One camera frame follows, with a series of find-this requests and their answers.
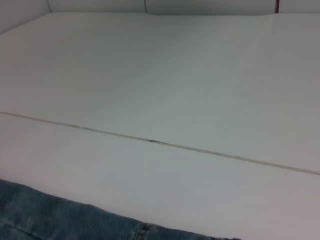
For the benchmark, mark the blue denim shorts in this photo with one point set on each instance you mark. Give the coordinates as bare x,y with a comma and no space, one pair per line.
62,215

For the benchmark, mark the red vertical strip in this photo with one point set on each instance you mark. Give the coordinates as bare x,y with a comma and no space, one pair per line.
277,6

